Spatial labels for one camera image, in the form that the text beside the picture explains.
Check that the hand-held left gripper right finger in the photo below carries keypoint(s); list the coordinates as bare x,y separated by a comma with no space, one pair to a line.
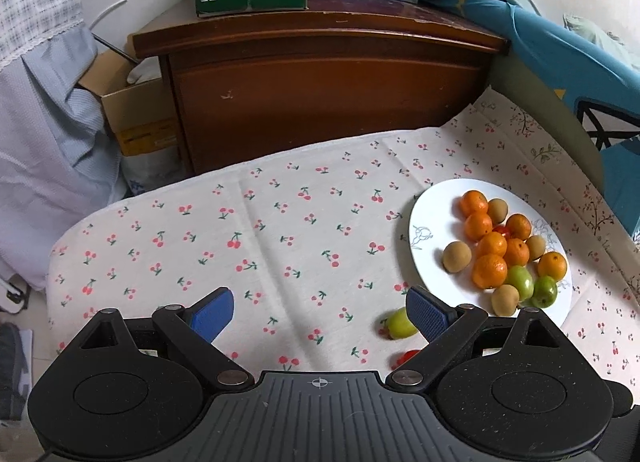
425,314

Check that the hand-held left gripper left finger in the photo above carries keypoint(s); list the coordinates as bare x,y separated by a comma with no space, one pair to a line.
215,314

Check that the small yellow-green jujube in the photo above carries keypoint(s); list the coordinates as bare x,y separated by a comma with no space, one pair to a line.
400,324

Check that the red cherry tomato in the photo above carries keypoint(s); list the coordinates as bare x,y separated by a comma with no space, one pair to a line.
407,358
501,230

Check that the white plate with rose print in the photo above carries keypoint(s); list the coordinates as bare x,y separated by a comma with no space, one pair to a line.
432,267

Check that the tan longan fruit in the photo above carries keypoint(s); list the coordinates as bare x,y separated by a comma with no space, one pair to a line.
456,257
505,300
536,247
497,210

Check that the small orange mandarin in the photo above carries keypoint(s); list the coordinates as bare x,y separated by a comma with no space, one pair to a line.
478,225
491,245
489,271
516,252
473,203
518,226
552,264

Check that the green jujube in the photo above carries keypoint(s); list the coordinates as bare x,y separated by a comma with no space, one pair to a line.
545,292
521,282

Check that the cherry print tablecloth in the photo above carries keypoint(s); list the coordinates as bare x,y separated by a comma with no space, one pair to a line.
280,212

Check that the grey mesh shoe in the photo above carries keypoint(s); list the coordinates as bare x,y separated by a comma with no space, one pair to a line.
10,367

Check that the brown cardboard box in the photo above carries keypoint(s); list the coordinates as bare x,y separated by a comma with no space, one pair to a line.
135,112

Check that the olive green cushion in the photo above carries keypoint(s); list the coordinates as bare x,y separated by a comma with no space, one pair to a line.
540,107

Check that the brown wooden nightstand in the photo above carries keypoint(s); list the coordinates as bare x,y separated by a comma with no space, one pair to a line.
310,92

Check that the light blue shirt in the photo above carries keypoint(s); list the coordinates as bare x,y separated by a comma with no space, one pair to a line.
45,142

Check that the thin metal rod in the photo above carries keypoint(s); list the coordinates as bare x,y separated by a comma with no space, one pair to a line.
116,49

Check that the teal quilt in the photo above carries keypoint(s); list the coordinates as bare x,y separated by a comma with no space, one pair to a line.
560,57

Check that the light green bedding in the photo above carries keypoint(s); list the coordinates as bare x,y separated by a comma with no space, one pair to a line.
600,42

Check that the white hanger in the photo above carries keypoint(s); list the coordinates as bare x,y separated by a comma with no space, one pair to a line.
111,6

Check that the checked curtain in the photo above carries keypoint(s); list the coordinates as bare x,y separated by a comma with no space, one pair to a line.
35,2

